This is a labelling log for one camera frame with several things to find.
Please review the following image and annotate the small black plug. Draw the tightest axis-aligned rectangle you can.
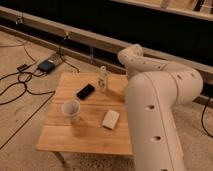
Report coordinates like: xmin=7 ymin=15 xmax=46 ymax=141
xmin=17 ymin=64 xmax=28 ymax=72

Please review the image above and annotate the black smartphone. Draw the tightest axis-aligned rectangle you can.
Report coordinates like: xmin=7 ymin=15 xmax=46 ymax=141
xmin=76 ymin=84 xmax=95 ymax=100

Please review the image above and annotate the black power adapter box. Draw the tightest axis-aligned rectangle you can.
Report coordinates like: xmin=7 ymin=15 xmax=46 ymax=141
xmin=38 ymin=60 xmax=55 ymax=73

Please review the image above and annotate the wooden table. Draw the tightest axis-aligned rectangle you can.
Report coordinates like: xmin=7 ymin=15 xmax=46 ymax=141
xmin=37 ymin=72 xmax=132 ymax=163

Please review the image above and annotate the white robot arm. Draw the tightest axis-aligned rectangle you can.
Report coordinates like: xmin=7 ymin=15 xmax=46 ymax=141
xmin=118 ymin=44 xmax=203 ymax=171

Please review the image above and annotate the black floor cable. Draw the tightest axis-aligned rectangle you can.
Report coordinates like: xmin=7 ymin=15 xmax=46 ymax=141
xmin=0 ymin=42 xmax=57 ymax=106

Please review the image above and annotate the beige rectangular block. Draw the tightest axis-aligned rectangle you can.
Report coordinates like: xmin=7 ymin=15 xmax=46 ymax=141
xmin=102 ymin=110 xmax=120 ymax=130

